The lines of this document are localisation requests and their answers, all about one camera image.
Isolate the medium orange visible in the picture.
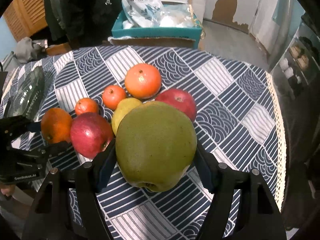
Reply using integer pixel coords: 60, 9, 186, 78
41, 108, 73, 144

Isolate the red apple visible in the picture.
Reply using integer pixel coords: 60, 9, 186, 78
155, 88, 197, 122
71, 112, 114, 159

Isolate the small tangerine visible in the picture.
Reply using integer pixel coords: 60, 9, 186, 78
74, 98, 99, 115
102, 85, 126, 111

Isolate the yellow-green pear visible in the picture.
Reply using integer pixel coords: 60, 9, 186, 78
116, 101, 197, 192
111, 98, 143, 135

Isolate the large orange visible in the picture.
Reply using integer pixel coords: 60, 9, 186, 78
124, 63, 162, 99

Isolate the dark glass ribbed plate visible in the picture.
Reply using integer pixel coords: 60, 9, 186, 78
4, 66, 45, 120

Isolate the grey clothes pile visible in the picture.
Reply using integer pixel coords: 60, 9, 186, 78
14, 37, 48, 64

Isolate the blue white patterned tablecloth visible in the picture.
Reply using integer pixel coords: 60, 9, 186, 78
1, 46, 286, 239

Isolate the wooden drawer box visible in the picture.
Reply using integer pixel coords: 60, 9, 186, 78
46, 42, 71, 56

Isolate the wooden louvered wardrobe door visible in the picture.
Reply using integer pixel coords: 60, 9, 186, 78
4, 0, 48, 41

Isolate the brown cardboard box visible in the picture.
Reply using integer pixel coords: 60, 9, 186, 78
108, 36, 198, 49

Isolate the black hanging coat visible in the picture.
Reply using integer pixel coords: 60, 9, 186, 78
44, 0, 122, 49

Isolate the shoe rack with shoes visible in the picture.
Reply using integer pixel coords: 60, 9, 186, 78
271, 21, 319, 100

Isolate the white rice bag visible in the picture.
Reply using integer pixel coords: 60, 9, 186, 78
121, 0, 164, 28

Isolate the teal storage box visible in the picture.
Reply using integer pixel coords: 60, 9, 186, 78
112, 11, 204, 45

